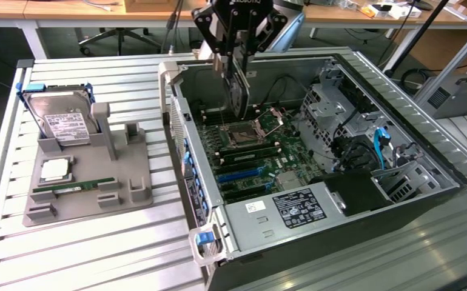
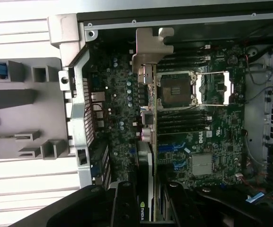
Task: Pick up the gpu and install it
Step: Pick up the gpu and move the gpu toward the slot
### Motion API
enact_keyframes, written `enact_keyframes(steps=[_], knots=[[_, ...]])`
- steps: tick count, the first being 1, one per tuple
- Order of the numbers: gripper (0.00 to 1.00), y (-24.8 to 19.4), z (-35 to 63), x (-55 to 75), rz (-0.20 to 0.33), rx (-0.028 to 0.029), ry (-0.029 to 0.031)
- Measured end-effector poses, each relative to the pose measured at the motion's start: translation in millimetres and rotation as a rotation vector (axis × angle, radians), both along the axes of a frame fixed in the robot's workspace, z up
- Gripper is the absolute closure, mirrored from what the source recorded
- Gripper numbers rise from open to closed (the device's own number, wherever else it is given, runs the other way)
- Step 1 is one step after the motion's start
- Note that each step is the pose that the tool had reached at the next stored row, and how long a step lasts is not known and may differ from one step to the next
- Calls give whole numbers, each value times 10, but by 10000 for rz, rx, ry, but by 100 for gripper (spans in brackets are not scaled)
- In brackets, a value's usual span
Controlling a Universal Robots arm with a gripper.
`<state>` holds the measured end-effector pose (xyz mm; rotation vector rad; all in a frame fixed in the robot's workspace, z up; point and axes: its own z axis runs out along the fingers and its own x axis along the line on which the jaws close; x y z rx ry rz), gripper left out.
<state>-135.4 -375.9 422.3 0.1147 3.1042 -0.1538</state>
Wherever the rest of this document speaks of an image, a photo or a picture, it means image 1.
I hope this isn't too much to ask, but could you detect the CPU socket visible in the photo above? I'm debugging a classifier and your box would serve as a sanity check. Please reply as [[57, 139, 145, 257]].
[[223, 121, 260, 148]]

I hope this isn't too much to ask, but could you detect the green graphics card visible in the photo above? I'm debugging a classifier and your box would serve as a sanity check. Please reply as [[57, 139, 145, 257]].
[[210, 53, 253, 119]]

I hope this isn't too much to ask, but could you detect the black open PC case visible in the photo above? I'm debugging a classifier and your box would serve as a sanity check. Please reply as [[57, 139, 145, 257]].
[[157, 53, 467, 291]]

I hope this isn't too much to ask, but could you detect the black cable coil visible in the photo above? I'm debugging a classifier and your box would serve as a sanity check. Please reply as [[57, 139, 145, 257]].
[[400, 69, 424, 89]]

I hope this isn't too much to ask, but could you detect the silver chipset heatsink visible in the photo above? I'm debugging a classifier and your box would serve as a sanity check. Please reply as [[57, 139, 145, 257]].
[[276, 172, 302, 186]]

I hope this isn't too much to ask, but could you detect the grey equipment box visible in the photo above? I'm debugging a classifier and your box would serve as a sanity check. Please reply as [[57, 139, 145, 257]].
[[412, 75, 467, 121]]

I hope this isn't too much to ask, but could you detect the aluminium frame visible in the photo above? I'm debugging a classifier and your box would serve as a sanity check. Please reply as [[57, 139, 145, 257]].
[[438, 34, 467, 80]]

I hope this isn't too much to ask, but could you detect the hard disk drive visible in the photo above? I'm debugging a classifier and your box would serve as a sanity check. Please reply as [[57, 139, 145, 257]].
[[15, 82, 97, 134]]

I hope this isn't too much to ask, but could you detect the grey power supply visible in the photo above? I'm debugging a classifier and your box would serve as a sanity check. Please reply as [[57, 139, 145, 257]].
[[218, 181, 349, 253]]

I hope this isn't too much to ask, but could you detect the silver CPU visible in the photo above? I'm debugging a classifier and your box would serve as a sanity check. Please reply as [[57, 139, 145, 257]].
[[39, 159, 73, 180]]

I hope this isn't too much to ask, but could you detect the metal disk bay cage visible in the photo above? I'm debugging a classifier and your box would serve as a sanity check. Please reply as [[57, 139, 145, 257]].
[[300, 60, 392, 146]]

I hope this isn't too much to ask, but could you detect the white box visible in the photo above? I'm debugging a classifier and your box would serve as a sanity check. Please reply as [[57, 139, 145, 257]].
[[389, 6, 422, 21]]

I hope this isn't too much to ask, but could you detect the blue disk wire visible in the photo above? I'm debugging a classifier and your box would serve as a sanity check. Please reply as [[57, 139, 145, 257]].
[[372, 127, 389, 172]]

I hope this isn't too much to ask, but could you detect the black camera cable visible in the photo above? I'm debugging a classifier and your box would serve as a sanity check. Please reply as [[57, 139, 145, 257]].
[[166, 0, 183, 49]]

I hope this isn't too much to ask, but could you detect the metal socket cover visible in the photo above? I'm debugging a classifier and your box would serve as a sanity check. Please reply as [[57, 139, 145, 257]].
[[251, 107, 286, 137]]

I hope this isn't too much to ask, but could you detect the green motherboard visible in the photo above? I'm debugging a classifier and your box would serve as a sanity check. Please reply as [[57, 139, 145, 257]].
[[194, 104, 326, 204]]

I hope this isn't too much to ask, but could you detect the long wooden desk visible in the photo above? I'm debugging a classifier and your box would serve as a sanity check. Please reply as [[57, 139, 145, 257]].
[[21, 0, 467, 60]]

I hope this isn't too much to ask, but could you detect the black wire bundle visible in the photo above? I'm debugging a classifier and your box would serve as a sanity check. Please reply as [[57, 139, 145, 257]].
[[329, 136, 378, 174]]

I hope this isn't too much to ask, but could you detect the black stand pole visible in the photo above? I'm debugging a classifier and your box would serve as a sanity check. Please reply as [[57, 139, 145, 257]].
[[381, 0, 450, 75]]

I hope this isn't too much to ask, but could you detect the black case cable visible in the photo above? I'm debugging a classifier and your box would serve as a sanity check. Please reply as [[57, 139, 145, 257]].
[[265, 75, 301, 107]]

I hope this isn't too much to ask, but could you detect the silver hard disk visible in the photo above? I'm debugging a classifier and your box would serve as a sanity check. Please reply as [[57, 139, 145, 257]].
[[27, 90, 97, 144]]

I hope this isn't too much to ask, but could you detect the perforated metal bracket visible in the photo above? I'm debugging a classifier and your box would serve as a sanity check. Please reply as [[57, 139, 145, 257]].
[[372, 160, 434, 204]]

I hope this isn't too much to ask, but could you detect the black plastic shroud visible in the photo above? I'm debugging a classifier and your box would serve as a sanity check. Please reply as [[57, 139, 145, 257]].
[[324, 170, 396, 216]]

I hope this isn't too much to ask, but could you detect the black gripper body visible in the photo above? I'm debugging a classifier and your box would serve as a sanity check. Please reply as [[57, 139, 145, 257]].
[[211, 0, 274, 15]]

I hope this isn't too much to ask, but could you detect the black office chair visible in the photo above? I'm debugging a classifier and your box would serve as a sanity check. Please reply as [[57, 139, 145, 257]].
[[77, 27, 163, 57]]

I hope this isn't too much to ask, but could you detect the grey parts rack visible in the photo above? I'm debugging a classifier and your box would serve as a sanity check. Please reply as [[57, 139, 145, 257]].
[[21, 101, 157, 228]]

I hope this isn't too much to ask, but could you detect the blue expansion slot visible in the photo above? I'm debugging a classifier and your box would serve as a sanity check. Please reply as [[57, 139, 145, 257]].
[[214, 168, 265, 183]]

